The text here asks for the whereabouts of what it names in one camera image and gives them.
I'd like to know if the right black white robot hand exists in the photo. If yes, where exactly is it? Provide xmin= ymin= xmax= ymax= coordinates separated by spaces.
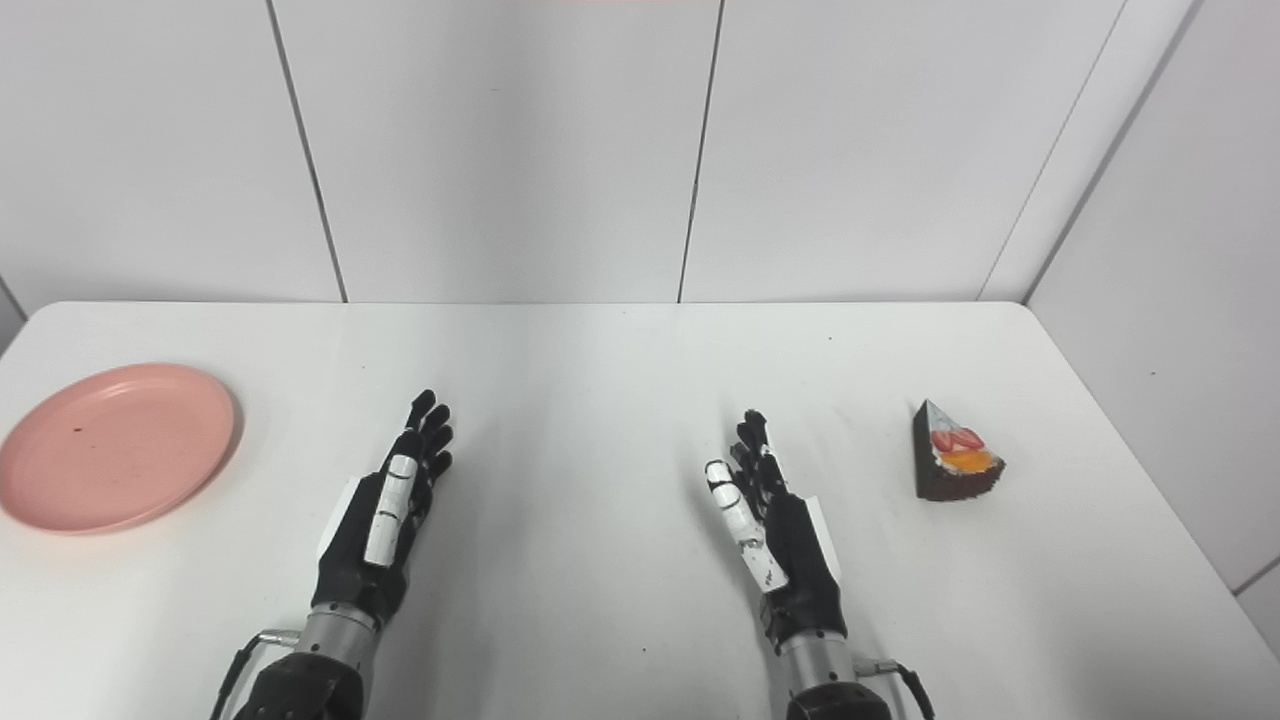
xmin=705 ymin=409 xmax=849 ymax=655

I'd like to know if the pink round plate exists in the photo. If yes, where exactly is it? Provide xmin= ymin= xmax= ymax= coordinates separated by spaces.
xmin=0 ymin=362 xmax=238 ymax=535

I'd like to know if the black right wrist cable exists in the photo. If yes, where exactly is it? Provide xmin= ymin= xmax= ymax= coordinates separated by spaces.
xmin=856 ymin=658 xmax=937 ymax=720

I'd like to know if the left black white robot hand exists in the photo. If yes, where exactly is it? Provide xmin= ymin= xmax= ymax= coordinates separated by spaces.
xmin=312 ymin=389 xmax=455 ymax=630

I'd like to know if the chocolate cake slice with fruit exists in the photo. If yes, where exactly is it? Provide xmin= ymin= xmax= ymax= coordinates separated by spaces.
xmin=912 ymin=399 xmax=1007 ymax=502

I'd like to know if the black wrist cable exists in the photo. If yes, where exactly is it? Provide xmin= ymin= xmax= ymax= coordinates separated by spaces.
xmin=208 ymin=629 xmax=301 ymax=720
xmin=856 ymin=658 xmax=937 ymax=720

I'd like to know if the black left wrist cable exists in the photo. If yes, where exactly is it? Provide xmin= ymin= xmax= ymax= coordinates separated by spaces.
xmin=208 ymin=629 xmax=301 ymax=720

